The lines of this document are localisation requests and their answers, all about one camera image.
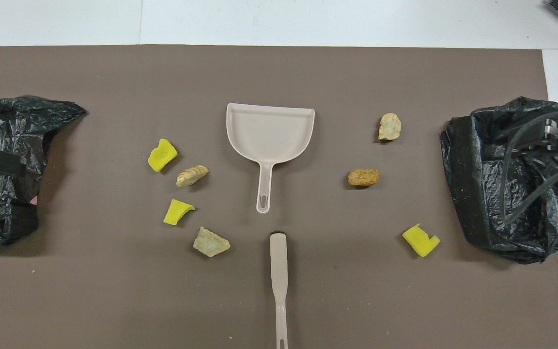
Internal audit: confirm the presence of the black bag lined trash bin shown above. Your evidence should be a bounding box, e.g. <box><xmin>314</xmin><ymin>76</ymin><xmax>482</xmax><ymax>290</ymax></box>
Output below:
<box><xmin>440</xmin><ymin>96</ymin><xmax>558</xmax><ymax>265</ymax></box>
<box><xmin>0</xmin><ymin>95</ymin><xmax>87</xmax><ymax>247</ymax></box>

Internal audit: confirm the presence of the striped tan bread piece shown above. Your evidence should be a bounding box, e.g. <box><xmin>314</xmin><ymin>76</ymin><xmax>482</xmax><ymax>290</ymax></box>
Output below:
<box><xmin>176</xmin><ymin>165</ymin><xmax>210</xmax><ymax>188</ymax></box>

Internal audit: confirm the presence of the notched yellow sponge piece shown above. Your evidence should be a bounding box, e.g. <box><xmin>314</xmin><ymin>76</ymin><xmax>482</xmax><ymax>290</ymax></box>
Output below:
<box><xmin>402</xmin><ymin>223</ymin><xmax>440</xmax><ymax>257</ymax></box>

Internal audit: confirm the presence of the large yellow sponge chunk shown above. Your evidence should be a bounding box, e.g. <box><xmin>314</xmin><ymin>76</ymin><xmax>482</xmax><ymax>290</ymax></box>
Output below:
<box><xmin>148</xmin><ymin>139</ymin><xmax>178</xmax><ymax>173</ymax></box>

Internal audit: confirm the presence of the pale lumpy food piece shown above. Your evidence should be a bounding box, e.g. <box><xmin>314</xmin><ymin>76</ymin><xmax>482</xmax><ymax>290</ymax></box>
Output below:
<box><xmin>378</xmin><ymin>113</ymin><xmax>402</xmax><ymax>142</ymax></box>

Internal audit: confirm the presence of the pale bread piece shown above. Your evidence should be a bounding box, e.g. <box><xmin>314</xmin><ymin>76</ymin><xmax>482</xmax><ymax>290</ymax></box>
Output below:
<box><xmin>193</xmin><ymin>226</ymin><xmax>231</xmax><ymax>258</ymax></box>

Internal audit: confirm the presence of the brown fried nugget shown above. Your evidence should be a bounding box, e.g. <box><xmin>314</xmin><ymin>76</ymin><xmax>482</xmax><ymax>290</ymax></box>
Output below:
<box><xmin>348</xmin><ymin>168</ymin><xmax>381</xmax><ymax>188</ymax></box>

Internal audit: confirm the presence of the brown table mat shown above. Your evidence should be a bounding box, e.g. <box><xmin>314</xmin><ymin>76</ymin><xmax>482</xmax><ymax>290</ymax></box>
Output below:
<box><xmin>0</xmin><ymin>45</ymin><xmax>558</xmax><ymax>349</ymax></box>

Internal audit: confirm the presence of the small yellow sponge wedge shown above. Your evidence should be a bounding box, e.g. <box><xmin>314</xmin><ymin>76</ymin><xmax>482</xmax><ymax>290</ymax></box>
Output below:
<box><xmin>163</xmin><ymin>199</ymin><xmax>196</xmax><ymax>226</ymax></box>

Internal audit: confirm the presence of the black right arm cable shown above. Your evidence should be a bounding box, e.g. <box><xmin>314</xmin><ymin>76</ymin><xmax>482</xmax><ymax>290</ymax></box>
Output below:
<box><xmin>500</xmin><ymin>111</ymin><xmax>558</xmax><ymax>226</ymax></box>

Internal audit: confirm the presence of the beige plastic dustpan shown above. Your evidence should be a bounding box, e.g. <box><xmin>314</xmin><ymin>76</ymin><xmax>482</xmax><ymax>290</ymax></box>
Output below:
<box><xmin>226</xmin><ymin>102</ymin><xmax>315</xmax><ymax>214</ymax></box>

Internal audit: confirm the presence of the beige brush with black bristles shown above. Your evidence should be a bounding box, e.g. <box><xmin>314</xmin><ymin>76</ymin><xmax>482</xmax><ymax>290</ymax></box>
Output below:
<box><xmin>269</xmin><ymin>228</ymin><xmax>289</xmax><ymax>349</ymax></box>

